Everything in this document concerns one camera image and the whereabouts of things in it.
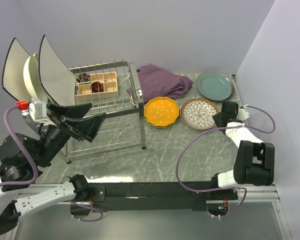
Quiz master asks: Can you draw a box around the white round plate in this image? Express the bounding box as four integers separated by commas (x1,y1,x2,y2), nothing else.
23,52,49,103

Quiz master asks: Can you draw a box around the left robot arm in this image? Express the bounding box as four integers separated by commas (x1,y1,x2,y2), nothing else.
0,101,107,235

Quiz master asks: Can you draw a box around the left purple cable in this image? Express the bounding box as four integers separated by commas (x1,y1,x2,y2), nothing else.
0,101,105,223

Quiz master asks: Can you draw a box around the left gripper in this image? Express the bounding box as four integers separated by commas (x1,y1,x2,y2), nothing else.
33,101,109,167

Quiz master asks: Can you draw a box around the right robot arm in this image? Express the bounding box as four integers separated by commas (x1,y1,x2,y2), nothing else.
209,101,276,200

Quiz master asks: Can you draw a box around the steel dish rack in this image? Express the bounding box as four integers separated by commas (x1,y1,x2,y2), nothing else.
59,60,146,164

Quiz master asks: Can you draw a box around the large square plate, far left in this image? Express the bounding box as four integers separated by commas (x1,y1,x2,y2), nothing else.
1,38,32,102

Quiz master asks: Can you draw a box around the orange dotted plate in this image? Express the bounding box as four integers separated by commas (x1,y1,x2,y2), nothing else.
144,96,180,126

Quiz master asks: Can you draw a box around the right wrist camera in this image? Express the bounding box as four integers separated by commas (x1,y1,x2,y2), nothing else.
236,105,250,121

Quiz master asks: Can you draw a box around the white ribbed brown bowl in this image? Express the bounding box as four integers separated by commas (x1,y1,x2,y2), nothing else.
180,98,219,131

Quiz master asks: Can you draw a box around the wooden cutlery box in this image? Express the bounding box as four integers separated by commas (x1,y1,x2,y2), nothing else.
74,72,119,102

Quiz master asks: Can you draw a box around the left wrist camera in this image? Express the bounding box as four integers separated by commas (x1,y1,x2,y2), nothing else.
28,98,50,124

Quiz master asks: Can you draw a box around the black base beam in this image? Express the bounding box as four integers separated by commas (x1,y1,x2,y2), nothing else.
74,182,238,212

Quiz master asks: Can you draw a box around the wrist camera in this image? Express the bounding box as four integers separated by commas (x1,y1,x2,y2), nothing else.
236,105,250,121
28,98,50,124

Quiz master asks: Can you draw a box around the dark green round plate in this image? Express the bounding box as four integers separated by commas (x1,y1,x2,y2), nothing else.
196,73,220,102

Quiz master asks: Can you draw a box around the aluminium rail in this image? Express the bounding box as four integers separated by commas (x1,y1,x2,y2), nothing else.
242,184,280,203

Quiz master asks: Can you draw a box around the purple cloth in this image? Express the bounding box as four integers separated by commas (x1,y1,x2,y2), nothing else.
136,64,193,103

